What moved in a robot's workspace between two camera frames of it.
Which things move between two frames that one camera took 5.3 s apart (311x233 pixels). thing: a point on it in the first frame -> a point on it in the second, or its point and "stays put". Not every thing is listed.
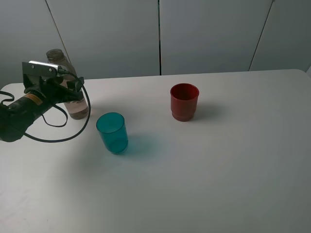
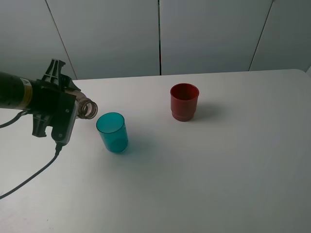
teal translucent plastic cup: [112, 127] stays put
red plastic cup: [184, 98] stays put
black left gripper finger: [76, 85] -> [53, 72]
